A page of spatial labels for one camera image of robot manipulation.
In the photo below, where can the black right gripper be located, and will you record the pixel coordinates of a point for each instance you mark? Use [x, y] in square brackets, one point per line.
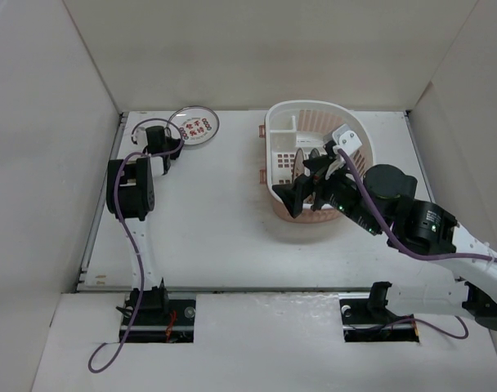
[293, 194]

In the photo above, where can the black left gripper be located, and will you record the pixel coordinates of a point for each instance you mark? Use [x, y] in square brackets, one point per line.
[176, 144]

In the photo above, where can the plate with orange sunburst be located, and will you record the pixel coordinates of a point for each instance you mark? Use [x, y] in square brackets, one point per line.
[298, 164]

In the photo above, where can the plate with green rim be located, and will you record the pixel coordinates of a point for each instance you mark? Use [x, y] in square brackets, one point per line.
[315, 153]

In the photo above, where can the plate with red characters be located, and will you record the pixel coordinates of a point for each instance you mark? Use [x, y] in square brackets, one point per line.
[197, 124]

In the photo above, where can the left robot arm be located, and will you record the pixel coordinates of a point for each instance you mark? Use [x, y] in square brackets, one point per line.
[130, 199]

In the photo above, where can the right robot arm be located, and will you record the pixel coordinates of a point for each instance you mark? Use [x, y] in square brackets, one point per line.
[382, 201]

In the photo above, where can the white plastic dish rack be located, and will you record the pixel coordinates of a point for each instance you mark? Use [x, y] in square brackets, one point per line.
[318, 114]

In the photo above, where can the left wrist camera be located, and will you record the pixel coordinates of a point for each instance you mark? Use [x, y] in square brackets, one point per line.
[138, 136]

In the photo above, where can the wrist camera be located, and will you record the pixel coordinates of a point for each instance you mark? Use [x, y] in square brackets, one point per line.
[342, 138]
[138, 136]

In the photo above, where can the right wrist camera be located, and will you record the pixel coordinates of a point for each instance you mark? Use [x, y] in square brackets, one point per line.
[342, 138]

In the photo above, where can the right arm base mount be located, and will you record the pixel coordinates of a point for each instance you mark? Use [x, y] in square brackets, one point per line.
[366, 319]

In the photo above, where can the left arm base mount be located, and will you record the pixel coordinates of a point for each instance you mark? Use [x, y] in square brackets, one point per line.
[157, 318]

